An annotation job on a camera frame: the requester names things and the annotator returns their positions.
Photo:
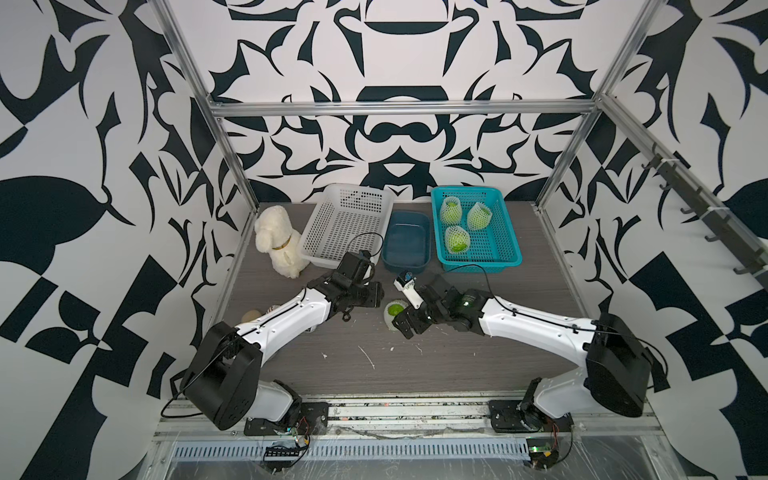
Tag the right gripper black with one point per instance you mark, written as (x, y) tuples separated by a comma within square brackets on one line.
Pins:
[(413, 323)]

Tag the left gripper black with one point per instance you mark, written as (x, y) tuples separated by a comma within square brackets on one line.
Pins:
[(376, 290)]

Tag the white foam net sleeve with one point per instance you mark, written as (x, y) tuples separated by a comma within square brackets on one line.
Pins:
[(447, 200)]

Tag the green custard apple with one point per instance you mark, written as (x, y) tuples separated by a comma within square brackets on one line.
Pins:
[(458, 241), (394, 309), (480, 219), (451, 214)]

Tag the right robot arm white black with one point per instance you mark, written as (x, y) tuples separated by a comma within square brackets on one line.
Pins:
[(612, 367)]

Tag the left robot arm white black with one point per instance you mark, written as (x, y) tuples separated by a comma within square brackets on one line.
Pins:
[(224, 381)]

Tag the white perforated plastic basket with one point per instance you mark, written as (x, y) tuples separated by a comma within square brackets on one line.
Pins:
[(346, 218)]

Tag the dark blue plastic tub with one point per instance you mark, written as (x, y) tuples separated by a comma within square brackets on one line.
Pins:
[(408, 242)]

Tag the teal perforated plastic basket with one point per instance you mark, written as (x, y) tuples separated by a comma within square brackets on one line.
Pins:
[(473, 231)]

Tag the white plush dog toy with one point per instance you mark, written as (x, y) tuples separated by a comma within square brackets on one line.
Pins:
[(275, 236)]

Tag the tan wooden cylinder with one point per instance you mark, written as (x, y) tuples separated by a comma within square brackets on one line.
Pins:
[(250, 316)]

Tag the right green circuit board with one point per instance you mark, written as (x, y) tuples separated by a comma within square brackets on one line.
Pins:
[(542, 455)]

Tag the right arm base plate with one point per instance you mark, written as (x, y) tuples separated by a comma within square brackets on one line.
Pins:
[(521, 416)]

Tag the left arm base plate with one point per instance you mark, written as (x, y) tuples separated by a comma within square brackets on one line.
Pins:
[(278, 409)]

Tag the black wall hook rail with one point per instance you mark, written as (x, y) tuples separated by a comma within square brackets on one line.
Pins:
[(700, 203)]

